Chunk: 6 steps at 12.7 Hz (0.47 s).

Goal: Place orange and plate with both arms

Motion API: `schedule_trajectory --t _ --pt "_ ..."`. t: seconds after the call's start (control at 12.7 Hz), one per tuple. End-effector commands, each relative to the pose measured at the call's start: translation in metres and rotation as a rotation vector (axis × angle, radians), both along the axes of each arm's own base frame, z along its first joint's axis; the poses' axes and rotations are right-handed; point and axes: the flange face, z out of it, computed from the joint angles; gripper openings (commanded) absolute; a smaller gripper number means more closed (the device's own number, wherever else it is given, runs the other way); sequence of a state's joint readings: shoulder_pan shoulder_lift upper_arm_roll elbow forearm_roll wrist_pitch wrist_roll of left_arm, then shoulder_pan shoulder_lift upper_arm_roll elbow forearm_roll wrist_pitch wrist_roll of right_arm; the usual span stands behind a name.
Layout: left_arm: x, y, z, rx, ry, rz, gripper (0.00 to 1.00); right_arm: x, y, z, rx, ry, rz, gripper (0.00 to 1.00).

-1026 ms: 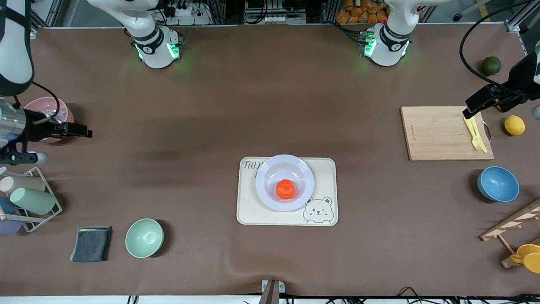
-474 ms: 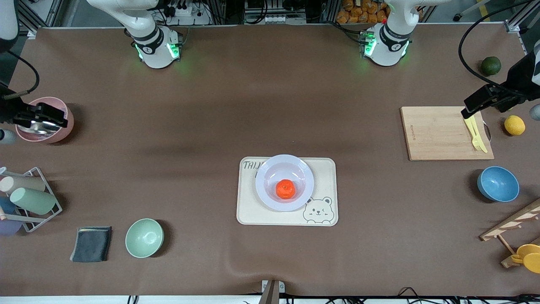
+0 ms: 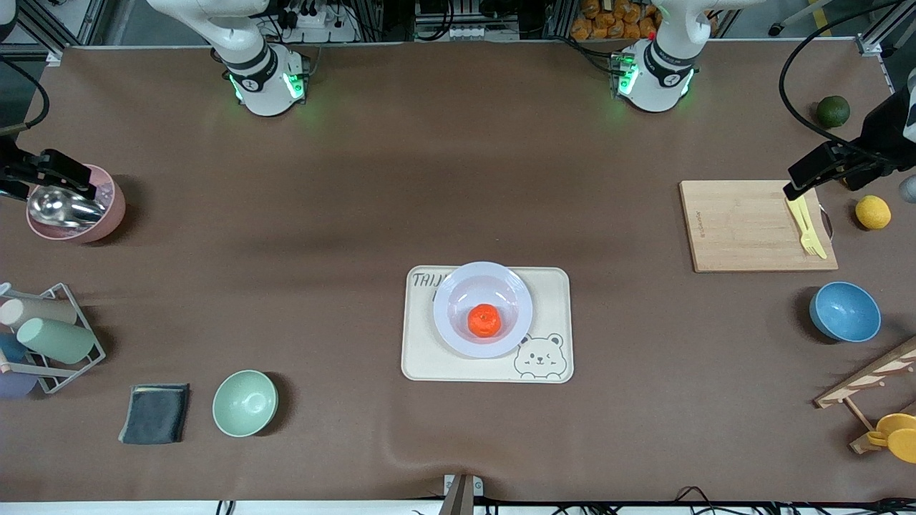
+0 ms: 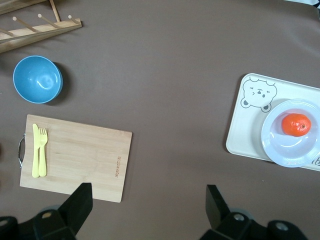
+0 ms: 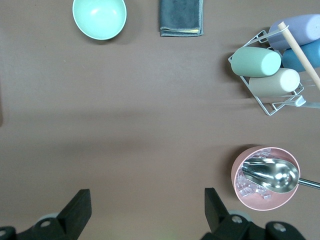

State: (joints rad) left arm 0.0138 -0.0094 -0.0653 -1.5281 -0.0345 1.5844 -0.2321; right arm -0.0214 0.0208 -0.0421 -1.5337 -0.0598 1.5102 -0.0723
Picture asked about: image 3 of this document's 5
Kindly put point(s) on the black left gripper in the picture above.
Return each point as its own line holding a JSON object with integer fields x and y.
{"x": 882, "y": 131}

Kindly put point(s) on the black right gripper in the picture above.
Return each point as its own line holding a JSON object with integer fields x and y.
{"x": 8, "y": 172}

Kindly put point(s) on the pale lavender plate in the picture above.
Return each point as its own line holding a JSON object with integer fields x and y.
{"x": 494, "y": 286}

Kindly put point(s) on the orange fruit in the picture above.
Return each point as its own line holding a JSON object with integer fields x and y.
{"x": 484, "y": 320}

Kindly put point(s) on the metal scoop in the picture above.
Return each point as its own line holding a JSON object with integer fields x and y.
{"x": 64, "y": 209}

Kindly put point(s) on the pink bowl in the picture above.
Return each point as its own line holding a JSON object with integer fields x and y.
{"x": 111, "y": 207}

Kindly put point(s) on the dark green lime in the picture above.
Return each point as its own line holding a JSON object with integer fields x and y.
{"x": 832, "y": 112}

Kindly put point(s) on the yellow plastic fork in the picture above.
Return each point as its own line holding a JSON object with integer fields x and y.
{"x": 803, "y": 229}

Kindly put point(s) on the yellow lemon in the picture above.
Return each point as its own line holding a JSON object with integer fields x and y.
{"x": 873, "y": 212}

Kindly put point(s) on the wooden cutting board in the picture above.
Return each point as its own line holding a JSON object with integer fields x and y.
{"x": 737, "y": 225}

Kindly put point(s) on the beige cup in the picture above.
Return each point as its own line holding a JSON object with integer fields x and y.
{"x": 43, "y": 312}

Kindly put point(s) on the blue bowl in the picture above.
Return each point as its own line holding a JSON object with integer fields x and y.
{"x": 846, "y": 312}

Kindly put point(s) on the pale green cup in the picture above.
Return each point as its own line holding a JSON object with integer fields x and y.
{"x": 57, "y": 340}

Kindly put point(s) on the blue cup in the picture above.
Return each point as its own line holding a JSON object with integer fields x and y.
{"x": 11, "y": 348}

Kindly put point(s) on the purple cup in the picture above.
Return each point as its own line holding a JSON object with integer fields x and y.
{"x": 14, "y": 385}

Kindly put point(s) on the wooden drying rack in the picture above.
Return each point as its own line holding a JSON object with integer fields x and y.
{"x": 859, "y": 383}

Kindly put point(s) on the dark grey folded cloth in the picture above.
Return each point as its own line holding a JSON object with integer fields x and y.
{"x": 154, "y": 413}

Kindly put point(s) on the bag of oranges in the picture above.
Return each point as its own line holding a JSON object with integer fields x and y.
{"x": 608, "y": 21}

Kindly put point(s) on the yellow cup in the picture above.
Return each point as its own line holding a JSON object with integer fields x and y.
{"x": 905, "y": 447}
{"x": 898, "y": 423}

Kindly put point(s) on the mint green bowl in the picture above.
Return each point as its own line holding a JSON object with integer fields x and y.
{"x": 245, "y": 403}

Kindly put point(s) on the white power strip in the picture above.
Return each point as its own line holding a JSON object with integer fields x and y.
{"x": 472, "y": 33}
{"x": 322, "y": 25}

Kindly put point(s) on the cream bear print tray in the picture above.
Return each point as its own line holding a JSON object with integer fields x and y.
{"x": 429, "y": 365}

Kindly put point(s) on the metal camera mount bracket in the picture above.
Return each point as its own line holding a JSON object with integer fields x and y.
{"x": 461, "y": 493}

